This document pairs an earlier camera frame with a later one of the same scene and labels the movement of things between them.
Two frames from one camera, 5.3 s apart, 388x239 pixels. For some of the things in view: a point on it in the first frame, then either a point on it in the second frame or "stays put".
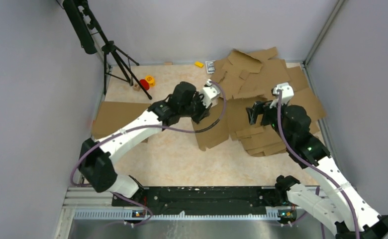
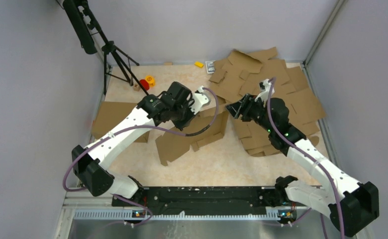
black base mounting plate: x=207 y=200 stays put
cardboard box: x=229 y=119 → x=173 y=144
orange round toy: x=150 y=80 stays put
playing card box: x=210 y=66 stays put
